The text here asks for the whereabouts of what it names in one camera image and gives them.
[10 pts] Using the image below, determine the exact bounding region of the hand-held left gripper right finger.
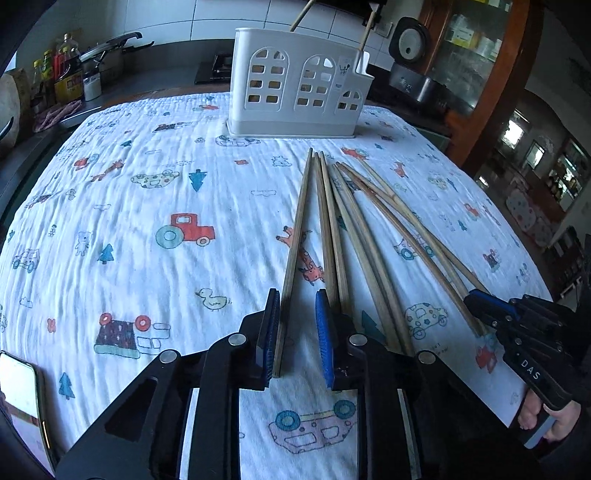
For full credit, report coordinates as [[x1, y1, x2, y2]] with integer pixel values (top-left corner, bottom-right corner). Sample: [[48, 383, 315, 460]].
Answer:
[[314, 290, 518, 480]]

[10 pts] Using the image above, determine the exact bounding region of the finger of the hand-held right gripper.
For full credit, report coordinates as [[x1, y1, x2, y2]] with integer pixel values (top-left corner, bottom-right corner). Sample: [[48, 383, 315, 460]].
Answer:
[[463, 294, 509, 343], [471, 288, 520, 318]]

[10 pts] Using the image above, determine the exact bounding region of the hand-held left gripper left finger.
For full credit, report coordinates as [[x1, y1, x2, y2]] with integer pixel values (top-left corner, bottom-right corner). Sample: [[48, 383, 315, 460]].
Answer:
[[55, 288, 282, 480]]

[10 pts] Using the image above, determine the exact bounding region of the long wooden chopstick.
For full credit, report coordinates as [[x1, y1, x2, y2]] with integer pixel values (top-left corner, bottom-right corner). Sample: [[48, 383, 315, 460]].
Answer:
[[289, 0, 315, 34], [272, 148, 315, 379], [358, 11, 377, 55], [353, 161, 483, 296]]

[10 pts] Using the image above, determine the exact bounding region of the bunch of wooden chopsticks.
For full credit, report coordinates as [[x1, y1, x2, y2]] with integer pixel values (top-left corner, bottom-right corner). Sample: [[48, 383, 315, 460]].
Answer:
[[314, 152, 490, 358]]

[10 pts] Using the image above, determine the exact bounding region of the white plastic utensil holder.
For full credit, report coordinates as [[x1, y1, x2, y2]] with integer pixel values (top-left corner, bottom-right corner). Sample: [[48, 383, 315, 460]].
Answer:
[[225, 28, 371, 138]]

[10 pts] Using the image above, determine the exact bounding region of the person's right hand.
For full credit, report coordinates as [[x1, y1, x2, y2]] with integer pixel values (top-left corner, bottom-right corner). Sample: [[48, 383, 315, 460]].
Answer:
[[518, 392, 585, 441]]

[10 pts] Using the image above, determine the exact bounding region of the white cartoon printed cloth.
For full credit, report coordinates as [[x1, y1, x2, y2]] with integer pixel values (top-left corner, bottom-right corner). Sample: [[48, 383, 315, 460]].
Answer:
[[0, 90, 555, 480]]

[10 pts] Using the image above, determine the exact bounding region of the wooden glass door cabinet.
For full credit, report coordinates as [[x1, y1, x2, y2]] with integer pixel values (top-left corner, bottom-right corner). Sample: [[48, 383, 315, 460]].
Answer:
[[417, 0, 546, 178]]

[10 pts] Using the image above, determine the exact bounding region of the open rice cooker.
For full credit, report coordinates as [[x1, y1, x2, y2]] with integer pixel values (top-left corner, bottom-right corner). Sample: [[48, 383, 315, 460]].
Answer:
[[387, 17, 448, 106]]

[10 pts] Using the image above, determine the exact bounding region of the smartphone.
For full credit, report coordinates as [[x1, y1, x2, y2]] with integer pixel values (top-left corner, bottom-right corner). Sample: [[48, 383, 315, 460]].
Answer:
[[0, 350, 52, 468]]

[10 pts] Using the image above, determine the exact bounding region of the black gas stove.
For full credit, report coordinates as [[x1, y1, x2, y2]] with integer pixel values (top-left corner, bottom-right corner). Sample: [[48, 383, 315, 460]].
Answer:
[[194, 52, 234, 86]]

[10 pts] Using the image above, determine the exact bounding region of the pink rag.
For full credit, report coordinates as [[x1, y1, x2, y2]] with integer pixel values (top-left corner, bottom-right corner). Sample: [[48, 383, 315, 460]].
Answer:
[[32, 100, 85, 133]]

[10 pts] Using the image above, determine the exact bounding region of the steel pot with lid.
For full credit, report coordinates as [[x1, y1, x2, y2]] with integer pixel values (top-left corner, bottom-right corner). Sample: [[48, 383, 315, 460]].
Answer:
[[78, 31, 155, 81]]

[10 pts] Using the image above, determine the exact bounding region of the large cooking oil bottle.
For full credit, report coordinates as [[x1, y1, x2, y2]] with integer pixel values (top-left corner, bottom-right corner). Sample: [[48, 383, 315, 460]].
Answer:
[[54, 34, 85, 103]]

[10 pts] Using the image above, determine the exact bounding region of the yellow capped sauce bottle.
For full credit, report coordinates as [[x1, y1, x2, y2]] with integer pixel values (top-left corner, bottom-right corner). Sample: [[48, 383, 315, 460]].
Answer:
[[30, 60, 45, 101]]

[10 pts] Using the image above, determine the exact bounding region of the round wooden cutting board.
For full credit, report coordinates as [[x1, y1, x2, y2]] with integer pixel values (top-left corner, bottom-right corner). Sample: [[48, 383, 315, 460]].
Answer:
[[0, 68, 34, 145]]

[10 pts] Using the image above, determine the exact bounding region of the green capped sauce bottle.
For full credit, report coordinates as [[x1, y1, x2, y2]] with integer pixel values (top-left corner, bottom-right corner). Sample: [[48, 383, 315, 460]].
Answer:
[[41, 49, 56, 95]]

